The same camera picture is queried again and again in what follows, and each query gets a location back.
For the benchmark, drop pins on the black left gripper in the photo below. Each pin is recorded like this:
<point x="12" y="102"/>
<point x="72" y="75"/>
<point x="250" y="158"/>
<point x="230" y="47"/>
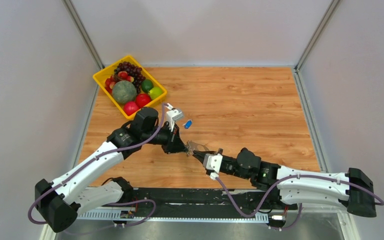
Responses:
<point x="174" y="144"/>

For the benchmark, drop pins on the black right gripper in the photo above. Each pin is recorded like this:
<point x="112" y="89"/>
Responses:
<point x="200" y="155"/>

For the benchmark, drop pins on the silver keyring bunch with keys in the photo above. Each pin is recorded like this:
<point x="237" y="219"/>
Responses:
<point x="194" y="146"/>

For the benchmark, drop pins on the silver key with blue tag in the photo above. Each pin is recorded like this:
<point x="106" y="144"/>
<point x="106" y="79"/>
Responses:
<point x="187" y="124"/>

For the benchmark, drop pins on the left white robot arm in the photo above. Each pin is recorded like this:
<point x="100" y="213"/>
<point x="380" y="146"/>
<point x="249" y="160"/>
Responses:
<point x="68" y="196"/>

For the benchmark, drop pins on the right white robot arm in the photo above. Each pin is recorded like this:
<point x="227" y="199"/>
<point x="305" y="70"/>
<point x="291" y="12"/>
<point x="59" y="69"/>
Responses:
<point x="352" y="189"/>

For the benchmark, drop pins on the red apple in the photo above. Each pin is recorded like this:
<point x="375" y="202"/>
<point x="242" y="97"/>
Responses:
<point x="142" y="100"/>
<point x="130" y="108"/>

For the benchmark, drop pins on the dark green lime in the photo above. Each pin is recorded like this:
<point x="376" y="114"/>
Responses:
<point x="147" y="85"/>

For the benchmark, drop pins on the green netted melon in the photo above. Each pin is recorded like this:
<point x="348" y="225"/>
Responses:
<point x="123" y="92"/>

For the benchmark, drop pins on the red-yellow peach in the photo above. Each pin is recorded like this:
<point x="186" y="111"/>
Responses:
<point x="130" y="79"/>

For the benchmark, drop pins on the dark purple grape bunch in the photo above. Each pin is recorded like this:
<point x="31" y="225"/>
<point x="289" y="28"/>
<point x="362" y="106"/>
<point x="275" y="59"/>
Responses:
<point x="133" y="71"/>

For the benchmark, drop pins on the yellow plastic fruit tray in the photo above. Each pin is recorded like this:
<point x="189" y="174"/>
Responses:
<point x="104" y="78"/>

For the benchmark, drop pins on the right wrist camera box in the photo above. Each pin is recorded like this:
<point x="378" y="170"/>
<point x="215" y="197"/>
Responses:
<point x="212" y="164"/>

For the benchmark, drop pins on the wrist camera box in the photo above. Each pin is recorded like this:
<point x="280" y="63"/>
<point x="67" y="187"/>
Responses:
<point x="172" y="115"/>
<point x="212" y="164"/>

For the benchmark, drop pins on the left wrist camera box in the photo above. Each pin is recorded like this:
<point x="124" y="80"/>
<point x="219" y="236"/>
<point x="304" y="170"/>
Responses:
<point x="172" y="115"/>

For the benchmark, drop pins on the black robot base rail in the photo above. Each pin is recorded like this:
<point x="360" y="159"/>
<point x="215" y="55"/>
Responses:
<point x="199" y="202"/>

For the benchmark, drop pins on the right aluminium frame post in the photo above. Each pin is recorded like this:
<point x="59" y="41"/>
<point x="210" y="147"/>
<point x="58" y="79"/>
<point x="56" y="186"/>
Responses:
<point x="333" y="5"/>

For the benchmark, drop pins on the aluminium frame post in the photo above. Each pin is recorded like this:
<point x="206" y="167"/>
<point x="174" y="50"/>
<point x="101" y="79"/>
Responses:
<point x="333" y="5"/>
<point x="72" y="11"/>

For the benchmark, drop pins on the left aluminium frame post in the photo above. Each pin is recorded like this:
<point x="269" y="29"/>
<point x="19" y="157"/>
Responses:
<point x="72" y="11"/>

